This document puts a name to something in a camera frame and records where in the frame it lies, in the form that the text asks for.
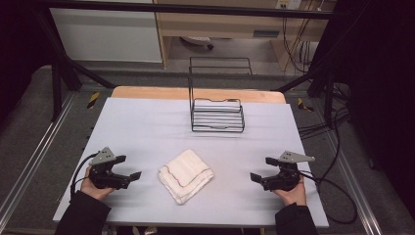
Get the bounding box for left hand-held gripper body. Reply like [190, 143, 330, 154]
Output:
[87, 146, 131, 191]

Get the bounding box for black metal frame leg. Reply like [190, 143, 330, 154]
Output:
[32, 9, 117, 122]
[274, 58, 338, 129]

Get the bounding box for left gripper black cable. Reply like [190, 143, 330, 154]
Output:
[69, 152, 100, 198]

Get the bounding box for aluminium floor rail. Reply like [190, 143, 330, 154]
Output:
[325, 129, 384, 235]
[0, 92, 78, 223]

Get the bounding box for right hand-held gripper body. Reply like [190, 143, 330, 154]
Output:
[260, 150, 316, 193]

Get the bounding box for hanging cables under desk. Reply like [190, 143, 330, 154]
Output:
[281, 16, 320, 74]

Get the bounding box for pale foam table mat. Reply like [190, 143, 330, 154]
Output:
[52, 97, 330, 229]

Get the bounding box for person's left hand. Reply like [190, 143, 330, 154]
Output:
[80, 165, 115, 201]

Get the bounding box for white wall socket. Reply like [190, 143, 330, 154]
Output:
[275, 0, 303, 11]

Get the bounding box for white cabinet panel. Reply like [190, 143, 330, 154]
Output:
[49, 7, 163, 64]

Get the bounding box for black wire rack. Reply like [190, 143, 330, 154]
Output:
[187, 56, 254, 134]

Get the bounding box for person's right hand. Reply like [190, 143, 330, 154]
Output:
[273, 177, 307, 207]

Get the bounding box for white towel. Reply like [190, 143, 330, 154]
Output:
[158, 149, 215, 206]

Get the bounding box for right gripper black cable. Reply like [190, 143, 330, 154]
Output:
[298, 169, 358, 226]

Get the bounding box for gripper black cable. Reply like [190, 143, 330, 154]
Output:
[69, 152, 100, 198]
[298, 169, 358, 226]

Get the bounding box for light wooden desk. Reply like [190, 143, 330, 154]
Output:
[153, 0, 338, 70]

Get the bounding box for office chair base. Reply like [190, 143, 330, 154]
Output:
[179, 35, 215, 51]

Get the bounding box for black metal frame crossbar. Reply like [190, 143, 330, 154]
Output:
[32, 0, 347, 21]

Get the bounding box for bundle of black floor cables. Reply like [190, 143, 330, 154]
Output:
[298, 81, 352, 141]

